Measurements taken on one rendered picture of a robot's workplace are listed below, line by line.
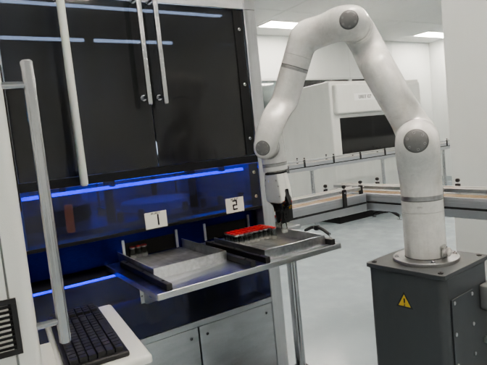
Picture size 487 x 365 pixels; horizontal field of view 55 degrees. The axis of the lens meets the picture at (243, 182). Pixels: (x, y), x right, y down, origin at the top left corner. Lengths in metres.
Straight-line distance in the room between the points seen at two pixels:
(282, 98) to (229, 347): 1.03
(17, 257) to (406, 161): 1.01
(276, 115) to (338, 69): 7.43
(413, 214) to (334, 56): 7.52
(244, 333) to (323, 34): 1.21
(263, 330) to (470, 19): 1.95
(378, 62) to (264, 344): 1.24
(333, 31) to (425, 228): 0.63
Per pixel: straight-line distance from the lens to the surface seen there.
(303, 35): 1.51
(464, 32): 2.92
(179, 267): 1.49
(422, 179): 1.42
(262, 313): 2.03
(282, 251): 1.56
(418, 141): 1.36
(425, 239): 1.46
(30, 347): 1.10
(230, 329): 1.96
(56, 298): 1.08
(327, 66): 8.69
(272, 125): 1.45
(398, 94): 1.45
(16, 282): 1.06
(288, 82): 1.51
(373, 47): 1.52
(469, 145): 2.89
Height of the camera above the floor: 1.27
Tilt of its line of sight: 5 degrees down
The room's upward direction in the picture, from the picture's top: 6 degrees counter-clockwise
